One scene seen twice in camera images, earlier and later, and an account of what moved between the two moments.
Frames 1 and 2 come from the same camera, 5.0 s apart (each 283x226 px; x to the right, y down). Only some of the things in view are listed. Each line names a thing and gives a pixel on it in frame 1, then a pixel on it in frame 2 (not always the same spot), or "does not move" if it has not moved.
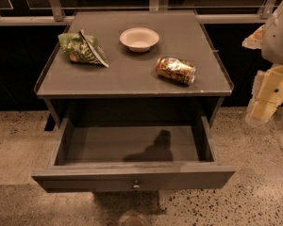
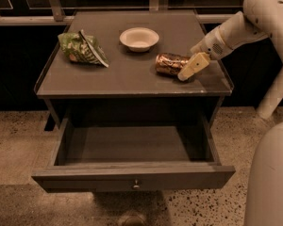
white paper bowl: x=139 y=40 does not move
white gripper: x=277 y=40 to x=209 y=43
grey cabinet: x=132 y=64 does not move
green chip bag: x=82 y=47 does not move
